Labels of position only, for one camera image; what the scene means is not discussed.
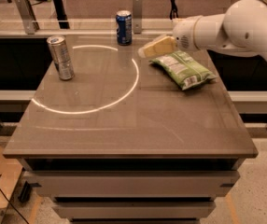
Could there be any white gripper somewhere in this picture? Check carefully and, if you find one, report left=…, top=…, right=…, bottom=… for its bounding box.
left=138, top=16, right=202, bottom=58

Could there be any blue pepsi can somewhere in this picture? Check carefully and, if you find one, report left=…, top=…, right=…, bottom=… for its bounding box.
left=116, top=10, right=132, bottom=46

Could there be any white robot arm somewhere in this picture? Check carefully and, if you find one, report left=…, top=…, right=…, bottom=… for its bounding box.
left=138, top=0, right=267, bottom=62

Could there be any silver energy drink can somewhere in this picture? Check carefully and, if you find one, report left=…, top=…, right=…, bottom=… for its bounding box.
left=47, top=35, right=75, bottom=80

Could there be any green chip bag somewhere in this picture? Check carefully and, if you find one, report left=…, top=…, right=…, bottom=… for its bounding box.
left=151, top=51, right=217, bottom=91

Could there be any black desk leg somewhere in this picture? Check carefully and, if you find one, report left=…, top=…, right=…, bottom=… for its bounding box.
left=53, top=0, right=69, bottom=29

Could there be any grey drawer cabinet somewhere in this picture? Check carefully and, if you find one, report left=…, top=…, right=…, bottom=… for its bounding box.
left=18, top=158, right=246, bottom=224

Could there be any black hanging cable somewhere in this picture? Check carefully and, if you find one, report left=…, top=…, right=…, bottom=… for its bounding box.
left=167, top=0, right=179, bottom=21

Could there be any middle metal rail bracket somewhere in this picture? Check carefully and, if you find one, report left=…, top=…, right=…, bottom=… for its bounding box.
left=133, top=0, right=142, bottom=34

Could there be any metal rail bracket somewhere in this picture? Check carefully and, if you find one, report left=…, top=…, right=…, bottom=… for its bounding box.
left=133, top=0, right=142, bottom=34
left=14, top=0, right=39, bottom=35

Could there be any left metal rail bracket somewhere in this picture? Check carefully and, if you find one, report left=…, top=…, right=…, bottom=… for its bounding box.
left=14, top=0, right=39, bottom=35

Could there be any black cable on floor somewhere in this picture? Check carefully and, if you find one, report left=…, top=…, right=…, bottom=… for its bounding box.
left=0, top=166, right=31, bottom=224

